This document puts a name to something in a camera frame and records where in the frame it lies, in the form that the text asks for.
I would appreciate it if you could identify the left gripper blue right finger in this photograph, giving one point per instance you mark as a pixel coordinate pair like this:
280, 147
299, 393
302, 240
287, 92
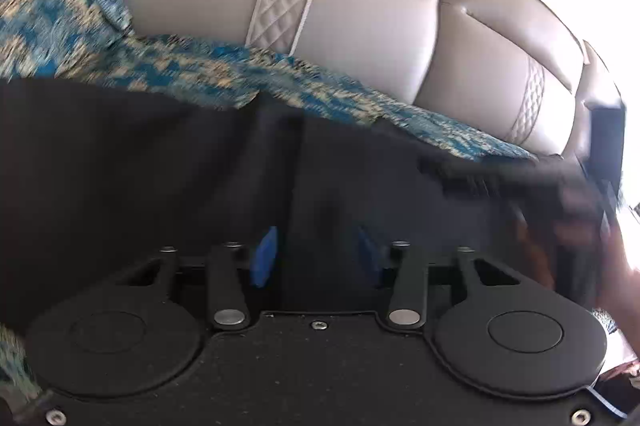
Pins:
401, 274

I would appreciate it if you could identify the person's right hand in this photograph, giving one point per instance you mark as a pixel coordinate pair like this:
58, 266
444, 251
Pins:
619, 283

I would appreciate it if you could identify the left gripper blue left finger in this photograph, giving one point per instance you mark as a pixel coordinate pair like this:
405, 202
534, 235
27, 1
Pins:
236, 274

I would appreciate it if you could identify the blue paisley sofa throw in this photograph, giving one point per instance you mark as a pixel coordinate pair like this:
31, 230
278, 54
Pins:
91, 42

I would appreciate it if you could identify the beige leather sofa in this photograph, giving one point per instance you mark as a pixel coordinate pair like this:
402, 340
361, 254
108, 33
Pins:
375, 16

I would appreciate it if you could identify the black pants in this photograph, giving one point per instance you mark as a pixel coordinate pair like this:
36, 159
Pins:
93, 180

